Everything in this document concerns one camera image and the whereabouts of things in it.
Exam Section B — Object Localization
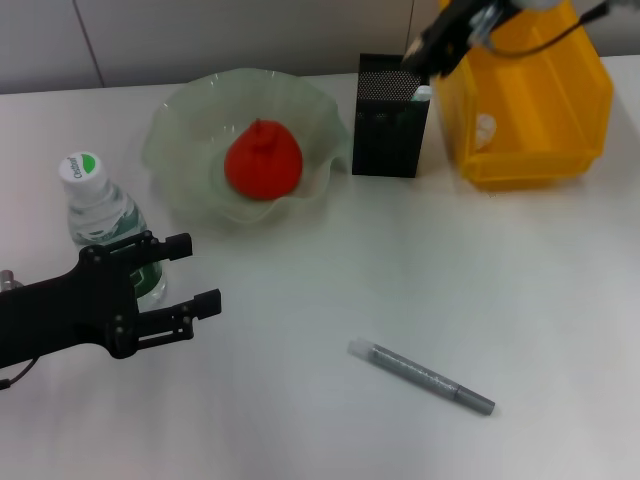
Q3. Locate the yellow plastic bin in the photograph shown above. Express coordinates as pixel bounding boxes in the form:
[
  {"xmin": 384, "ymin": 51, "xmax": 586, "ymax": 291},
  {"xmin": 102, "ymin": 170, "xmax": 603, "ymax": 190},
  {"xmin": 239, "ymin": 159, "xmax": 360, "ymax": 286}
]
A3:
[{"xmin": 432, "ymin": 0, "xmax": 615, "ymax": 190}]

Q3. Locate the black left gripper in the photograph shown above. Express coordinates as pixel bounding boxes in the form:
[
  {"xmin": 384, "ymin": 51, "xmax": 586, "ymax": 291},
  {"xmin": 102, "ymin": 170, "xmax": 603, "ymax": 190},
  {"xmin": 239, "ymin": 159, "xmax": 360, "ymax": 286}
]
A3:
[{"xmin": 0, "ymin": 231, "xmax": 223, "ymax": 371}]

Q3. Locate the green glass fruit plate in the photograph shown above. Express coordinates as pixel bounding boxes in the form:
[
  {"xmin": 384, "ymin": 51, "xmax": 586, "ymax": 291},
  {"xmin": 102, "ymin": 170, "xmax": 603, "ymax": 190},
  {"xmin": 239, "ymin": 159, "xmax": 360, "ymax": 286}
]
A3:
[{"xmin": 141, "ymin": 68, "xmax": 351, "ymax": 231}]

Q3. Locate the black mesh pen holder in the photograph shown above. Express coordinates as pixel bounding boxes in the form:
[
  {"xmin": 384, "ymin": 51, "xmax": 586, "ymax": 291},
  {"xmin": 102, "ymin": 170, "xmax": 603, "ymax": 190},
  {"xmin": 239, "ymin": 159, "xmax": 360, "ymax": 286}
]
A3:
[{"xmin": 351, "ymin": 53, "xmax": 431, "ymax": 179}]

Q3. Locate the clear water bottle green label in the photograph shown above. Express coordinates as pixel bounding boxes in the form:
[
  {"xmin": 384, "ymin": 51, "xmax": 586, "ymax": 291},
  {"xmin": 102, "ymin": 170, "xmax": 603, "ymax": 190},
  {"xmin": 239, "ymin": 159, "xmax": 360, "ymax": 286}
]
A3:
[{"xmin": 57, "ymin": 150, "xmax": 168, "ymax": 307}]

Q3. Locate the white paper ball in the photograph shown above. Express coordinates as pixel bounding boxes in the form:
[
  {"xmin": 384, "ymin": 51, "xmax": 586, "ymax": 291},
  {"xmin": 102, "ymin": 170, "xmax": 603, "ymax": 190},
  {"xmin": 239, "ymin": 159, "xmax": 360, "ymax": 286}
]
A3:
[{"xmin": 474, "ymin": 113, "xmax": 499, "ymax": 151}]

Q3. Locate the orange fruit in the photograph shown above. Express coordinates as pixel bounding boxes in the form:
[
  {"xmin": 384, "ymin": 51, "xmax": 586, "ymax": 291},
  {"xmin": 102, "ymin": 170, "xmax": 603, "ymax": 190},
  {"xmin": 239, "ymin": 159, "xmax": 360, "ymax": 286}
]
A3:
[{"xmin": 223, "ymin": 118, "xmax": 304, "ymax": 201}]

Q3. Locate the grey glitter marker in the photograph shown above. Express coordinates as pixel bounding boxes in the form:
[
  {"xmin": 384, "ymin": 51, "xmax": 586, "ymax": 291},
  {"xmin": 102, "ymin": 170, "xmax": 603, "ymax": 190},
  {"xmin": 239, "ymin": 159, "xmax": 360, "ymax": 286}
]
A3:
[{"xmin": 348, "ymin": 338, "xmax": 497, "ymax": 416}]

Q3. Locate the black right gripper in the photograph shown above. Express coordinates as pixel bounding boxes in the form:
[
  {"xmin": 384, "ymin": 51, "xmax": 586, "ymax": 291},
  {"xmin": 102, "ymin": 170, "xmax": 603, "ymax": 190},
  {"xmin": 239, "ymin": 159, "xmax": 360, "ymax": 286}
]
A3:
[{"xmin": 401, "ymin": 0, "xmax": 504, "ymax": 80}]

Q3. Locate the mint green pen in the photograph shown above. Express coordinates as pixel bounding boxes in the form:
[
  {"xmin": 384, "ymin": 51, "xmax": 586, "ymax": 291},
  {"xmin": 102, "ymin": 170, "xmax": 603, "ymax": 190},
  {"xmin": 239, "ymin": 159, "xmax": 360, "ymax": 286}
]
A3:
[{"xmin": 403, "ymin": 84, "xmax": 433, "ymax": 132}]

